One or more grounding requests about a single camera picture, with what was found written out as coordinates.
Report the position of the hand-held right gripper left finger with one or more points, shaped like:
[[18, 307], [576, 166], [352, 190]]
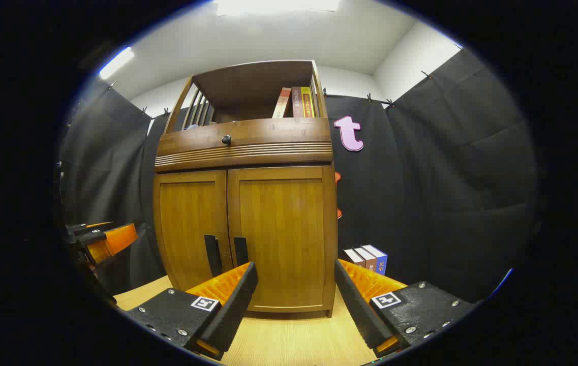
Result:
[[238, 300]]

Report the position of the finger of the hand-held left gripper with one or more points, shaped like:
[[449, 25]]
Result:
[[113, 240], [83, 230]]

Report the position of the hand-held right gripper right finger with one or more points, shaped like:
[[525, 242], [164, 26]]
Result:
[[355, 305]]

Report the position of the wooden shoe cabinet door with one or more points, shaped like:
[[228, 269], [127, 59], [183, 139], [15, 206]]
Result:
[[187, 223], [288, 229]]

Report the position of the wooden double-door shoe cabinet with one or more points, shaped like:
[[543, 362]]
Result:
[[263, 76]]

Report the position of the wooden cabinet drawer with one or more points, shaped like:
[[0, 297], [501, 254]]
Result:
[[268, 134]]

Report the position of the blue book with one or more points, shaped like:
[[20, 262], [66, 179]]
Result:
[[380, 262]]

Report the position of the black drawer knob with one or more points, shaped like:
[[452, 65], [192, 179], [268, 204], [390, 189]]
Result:
[[226, 140]]

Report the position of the black backdrop cloth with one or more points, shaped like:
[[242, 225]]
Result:
[[446, 178]]

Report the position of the beige red book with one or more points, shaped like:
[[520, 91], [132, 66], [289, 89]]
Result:
[[282, 102]]

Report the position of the dark red book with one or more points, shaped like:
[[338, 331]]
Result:
[[297, 101]]

